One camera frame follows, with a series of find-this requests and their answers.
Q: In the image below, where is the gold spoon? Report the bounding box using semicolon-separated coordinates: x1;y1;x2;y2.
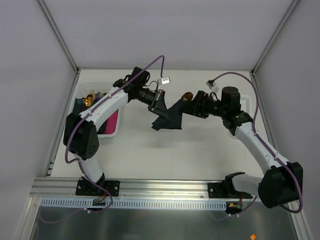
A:
181;91;194;102

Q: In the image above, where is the dark navy paper napkin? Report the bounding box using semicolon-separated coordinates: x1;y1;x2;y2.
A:
151;98;191;131

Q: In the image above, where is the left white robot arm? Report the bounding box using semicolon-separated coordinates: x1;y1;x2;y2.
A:
63;67;169;196

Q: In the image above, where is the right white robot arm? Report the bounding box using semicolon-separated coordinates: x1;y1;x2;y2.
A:
190;86;303;209

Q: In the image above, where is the pink rolled napkin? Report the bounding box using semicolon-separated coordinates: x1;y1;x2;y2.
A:
104;110;119;135

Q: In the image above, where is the small white perforated tray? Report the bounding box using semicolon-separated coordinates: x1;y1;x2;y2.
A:
240;95;252;115

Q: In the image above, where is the white plastic basket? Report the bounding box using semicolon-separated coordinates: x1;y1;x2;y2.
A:
69;82;121;138

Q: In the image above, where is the orange tape piece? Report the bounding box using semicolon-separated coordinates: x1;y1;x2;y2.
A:
250;234;257;240

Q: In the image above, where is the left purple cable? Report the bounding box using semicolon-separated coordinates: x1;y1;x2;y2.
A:
64;54;166;181

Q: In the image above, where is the purple cable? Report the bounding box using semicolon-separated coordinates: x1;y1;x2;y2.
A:
64;54;166;181
213;72;305;214

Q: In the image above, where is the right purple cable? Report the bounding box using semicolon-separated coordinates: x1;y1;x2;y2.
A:
213;72;305;214

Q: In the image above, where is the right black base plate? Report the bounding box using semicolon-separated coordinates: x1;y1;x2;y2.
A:
207;182;228;199

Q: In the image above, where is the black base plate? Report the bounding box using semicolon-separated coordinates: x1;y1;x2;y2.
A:
207;182;228;199
75;178;121;197

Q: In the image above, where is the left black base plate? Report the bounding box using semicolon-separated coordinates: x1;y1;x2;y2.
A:
75;178;121;197

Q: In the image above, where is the white slotted cable duct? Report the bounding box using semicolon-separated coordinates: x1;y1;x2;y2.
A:
40;197;227;211

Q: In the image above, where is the aluminium mounting rail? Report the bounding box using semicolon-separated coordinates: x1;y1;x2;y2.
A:
29;177;254;201

